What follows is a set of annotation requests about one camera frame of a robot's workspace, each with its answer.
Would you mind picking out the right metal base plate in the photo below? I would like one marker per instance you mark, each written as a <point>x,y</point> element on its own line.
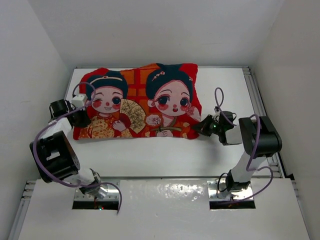
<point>216,195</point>

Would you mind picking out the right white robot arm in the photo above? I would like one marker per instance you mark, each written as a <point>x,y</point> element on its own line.
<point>256,134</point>

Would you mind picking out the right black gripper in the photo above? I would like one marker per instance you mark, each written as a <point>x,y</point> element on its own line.
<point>208,126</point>

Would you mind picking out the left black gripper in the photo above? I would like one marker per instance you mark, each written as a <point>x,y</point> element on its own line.
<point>84,120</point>

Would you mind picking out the pink patterned pillowcase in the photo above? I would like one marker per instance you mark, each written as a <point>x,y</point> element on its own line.
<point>156,100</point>

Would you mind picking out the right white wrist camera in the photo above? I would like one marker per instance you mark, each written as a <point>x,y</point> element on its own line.
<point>216,113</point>

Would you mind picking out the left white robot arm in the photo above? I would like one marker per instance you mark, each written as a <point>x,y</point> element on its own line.
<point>52,150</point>

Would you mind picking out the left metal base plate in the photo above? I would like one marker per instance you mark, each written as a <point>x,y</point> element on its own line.
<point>105,192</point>

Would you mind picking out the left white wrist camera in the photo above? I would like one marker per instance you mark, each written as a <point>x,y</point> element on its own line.
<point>79,100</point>

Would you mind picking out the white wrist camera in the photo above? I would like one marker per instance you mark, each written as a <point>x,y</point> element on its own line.
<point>79,100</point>
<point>216,113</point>

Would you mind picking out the metal base plate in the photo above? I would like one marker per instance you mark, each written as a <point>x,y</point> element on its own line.
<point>216,195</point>
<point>105,192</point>

